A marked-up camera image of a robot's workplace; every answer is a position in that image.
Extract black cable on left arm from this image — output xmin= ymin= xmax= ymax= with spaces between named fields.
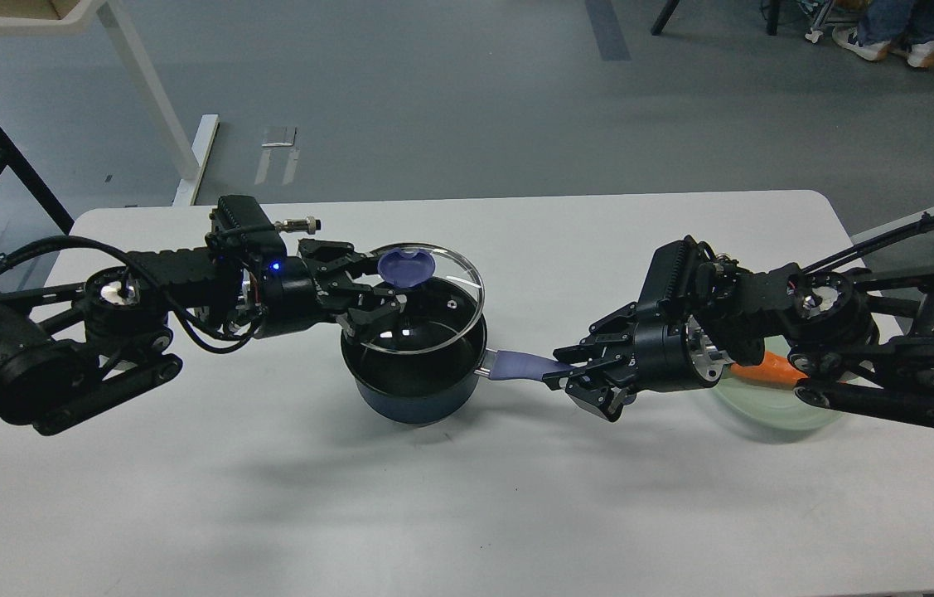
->
xmin=0 ymin=235 xmax=269 ymax=356

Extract orange toy carrot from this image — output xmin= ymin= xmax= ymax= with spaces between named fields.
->
xmin=728 ymin=351 xmax=806 ymax=388

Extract person's feet in sneakers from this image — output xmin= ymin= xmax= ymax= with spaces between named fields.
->
xmin=831 ymin=1 xmax=934 ymax=70

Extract glass pot lid purple knob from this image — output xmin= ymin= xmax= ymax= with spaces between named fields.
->
xmin=341 ymin=242 xmax=486 ymax=356

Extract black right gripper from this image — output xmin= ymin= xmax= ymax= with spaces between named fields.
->
xmin=543 ymin=302 xmax=724 ymax=422

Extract blue saucepan purple handle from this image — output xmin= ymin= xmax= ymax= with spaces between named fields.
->
xmin=341 ymin=278 xmax=592 ymax=425

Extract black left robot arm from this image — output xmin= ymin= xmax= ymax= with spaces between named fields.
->
xmin=0 ymin=230 xmax=405 ymax=435

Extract white table frame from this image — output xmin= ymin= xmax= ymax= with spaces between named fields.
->
xmin=0 ymin=0 xmax=220 ymax=208

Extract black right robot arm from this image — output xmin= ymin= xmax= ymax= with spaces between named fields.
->
xmin=541 ymin=214 xmax=934 ymax=429

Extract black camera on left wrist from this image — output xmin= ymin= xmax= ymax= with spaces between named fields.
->
xmin=205 ymin=194 xmax=322 ymax=267

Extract clear green glass plate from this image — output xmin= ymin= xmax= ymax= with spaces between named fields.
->
xmin=712 ymin=336 xmax=841 ymax=432

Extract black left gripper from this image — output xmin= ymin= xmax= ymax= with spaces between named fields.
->
xmin=251 ymin=239 xmax=404 ymax=339

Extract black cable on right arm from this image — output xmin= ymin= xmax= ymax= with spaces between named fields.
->
xmin=802 ymin=212 xmax=934 ymax=274

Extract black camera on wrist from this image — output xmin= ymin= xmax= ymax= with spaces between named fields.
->
xmin=634 ymin=235 xmax=720 ymax=323
xmin=205 ymin=194 xmax=322 ymax=267

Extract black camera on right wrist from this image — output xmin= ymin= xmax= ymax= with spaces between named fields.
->
xmin=634 ymin=235 xmax=720 ymax=323

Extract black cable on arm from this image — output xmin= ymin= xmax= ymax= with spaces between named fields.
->
xmin=0 ymin=235 xmax=269 ymax=356
xmin=802 ymin=212 xmax=934 ymax=274

